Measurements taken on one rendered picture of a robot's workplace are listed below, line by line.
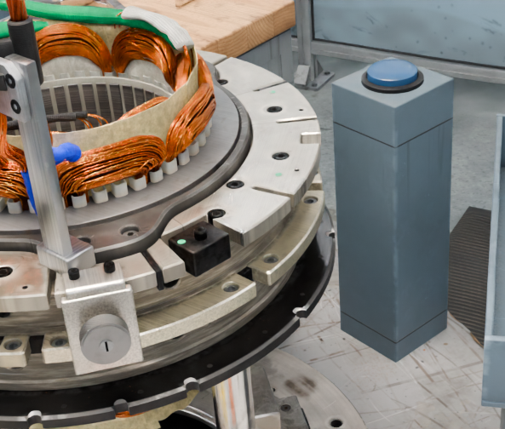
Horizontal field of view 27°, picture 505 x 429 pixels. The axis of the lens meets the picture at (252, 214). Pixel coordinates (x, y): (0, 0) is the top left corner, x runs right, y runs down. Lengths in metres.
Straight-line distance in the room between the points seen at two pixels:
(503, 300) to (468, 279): 1.76
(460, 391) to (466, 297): 1.41
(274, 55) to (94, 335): 0.48
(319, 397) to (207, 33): 0.32
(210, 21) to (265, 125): 0.27
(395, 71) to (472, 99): 2.35
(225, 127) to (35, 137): 0.17
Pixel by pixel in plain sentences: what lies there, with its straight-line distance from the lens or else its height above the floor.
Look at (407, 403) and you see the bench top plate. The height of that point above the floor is 0.78.
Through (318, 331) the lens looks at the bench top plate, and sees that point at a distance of 1.01.
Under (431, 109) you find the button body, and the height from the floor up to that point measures 1.02.
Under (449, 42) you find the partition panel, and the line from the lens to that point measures 3.09.
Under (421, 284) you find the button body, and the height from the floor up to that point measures 0.85.
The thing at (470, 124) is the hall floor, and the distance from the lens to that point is 3.07.
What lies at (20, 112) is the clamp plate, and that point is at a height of 1.19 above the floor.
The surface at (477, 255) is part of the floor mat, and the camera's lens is 2.48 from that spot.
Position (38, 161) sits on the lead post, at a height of 1.16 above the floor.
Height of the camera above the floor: 1.40
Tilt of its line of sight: 32 degrees down
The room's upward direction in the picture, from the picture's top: 5 degrees counter-clockwise
